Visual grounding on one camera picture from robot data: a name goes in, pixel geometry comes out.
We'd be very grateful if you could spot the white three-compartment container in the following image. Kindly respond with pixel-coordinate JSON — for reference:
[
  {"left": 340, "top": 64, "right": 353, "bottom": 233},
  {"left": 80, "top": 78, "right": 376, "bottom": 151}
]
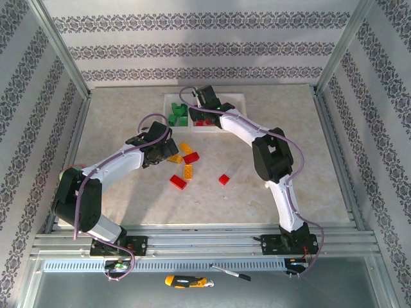
[{"left": 162, "top": 92, "right": 247, "bottom": 133}]

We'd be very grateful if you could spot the small electronics board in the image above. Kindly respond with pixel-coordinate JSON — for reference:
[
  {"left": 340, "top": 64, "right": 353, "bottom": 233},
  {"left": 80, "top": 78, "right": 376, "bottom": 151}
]
[
  {"left": 104, "top": 260, "right": 131, "bottom": 270},
  {"left": 285, "top": 258, "right": 309, "bottom": 269}
]

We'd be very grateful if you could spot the orange black utility knife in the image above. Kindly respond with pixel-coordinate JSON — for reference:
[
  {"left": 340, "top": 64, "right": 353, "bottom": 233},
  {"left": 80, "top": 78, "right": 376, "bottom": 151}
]
[{"left": 164, "top": 275, "right": 214, "bottom": 289}]

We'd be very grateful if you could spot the black marker pen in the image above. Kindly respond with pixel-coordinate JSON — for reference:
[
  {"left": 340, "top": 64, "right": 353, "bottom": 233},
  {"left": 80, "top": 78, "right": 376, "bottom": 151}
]
[{"left": 210, "top": 264, "right": 252, "bottom": 282}]

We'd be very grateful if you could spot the aluminium side rail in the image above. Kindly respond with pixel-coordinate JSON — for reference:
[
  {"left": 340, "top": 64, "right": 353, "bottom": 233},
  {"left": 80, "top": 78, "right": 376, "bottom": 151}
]
[
  {"left": 313, "top": 89, "right": 363, "bottom": 230},
  {"left": 44, "top": 94, "right": 92, "bottom": 234}
]

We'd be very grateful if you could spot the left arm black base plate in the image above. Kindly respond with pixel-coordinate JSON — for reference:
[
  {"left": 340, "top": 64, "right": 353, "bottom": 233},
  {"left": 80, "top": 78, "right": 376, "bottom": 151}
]
[{"left": 89, "top": 235, "right": 148, "bottom": 257}]

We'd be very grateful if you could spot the aluminium mounting rail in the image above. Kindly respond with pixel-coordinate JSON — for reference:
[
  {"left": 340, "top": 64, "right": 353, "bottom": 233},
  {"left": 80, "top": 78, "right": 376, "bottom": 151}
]
[{"left": 29, "top": 224, "right": 377, "bottom": 259}]

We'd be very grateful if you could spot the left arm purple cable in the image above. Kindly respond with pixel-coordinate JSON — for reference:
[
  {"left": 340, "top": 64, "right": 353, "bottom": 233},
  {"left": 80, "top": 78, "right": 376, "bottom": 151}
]
[{"left": 73, "top": 114, "right": 171, "bottom": 282}]

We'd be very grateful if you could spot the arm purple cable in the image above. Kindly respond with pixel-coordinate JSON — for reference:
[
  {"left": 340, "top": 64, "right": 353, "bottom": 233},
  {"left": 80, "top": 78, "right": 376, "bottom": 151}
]
[
  {"left": 73, "top": 114, "right": 171, "bottom": 282},
  {"left": 179, "top": 85, "right": 325, "bottom": 278}
]

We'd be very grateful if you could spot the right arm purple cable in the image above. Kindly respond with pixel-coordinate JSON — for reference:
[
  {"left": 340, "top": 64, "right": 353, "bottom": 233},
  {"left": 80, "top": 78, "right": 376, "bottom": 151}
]
[{"left": 179, "top": 85, "right": 325, "bottom": 278}]

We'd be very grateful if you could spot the slotted grey cable duct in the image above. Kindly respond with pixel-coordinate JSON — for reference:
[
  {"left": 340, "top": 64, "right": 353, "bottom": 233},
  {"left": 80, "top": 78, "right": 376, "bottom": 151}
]
[{"left": 42, "top": 259, "right": 287, "bottom": 273}]

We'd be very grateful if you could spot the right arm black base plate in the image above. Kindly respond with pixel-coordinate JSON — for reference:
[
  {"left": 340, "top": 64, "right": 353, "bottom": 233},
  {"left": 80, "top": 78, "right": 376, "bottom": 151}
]
[{"left": 259, "top": 234, "right": 320, "bottom": 256}]

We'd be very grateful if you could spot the aluminium frame post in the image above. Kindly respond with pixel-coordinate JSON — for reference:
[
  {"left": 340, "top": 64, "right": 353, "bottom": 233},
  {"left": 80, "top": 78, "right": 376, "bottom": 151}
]
[
  {"left": 316, "top": 0, "right": 375, "bottom": 94},
  {"left": 27, "top": 0, "right": 92, "bottom": 97}
]

